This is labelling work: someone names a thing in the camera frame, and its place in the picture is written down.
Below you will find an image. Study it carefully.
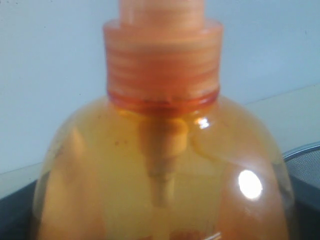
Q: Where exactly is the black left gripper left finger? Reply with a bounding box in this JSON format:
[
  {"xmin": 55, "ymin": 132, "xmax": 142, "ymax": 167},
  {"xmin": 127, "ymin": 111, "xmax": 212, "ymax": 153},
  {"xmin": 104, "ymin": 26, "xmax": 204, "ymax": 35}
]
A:
[{"xmin": 0, "ymin": 180, "xmax": 43, "ymax": 240}]

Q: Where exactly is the orange dish soap pump bottle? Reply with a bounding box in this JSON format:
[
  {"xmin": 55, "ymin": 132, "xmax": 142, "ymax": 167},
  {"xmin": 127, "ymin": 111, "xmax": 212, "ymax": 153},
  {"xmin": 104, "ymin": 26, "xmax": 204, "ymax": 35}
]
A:
[{"xmin": 30, "ymin": 0, "xmax": 299, "ymax": 240}]

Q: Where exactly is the steel mesh colander basket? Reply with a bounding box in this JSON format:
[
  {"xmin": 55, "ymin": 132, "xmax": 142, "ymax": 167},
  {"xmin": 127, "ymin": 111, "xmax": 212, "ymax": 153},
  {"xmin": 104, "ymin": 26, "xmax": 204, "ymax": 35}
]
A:
[{"xmin": 284, "ymin": 142, "xmax": 320, "ymax": 188}]

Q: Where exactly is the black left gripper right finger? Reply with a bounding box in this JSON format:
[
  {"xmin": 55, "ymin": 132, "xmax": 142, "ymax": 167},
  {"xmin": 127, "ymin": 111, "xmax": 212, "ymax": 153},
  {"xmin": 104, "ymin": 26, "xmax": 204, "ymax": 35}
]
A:
[{"xmin": 290, "ymin": 176, "xmax": 320, "ymax": 240}]

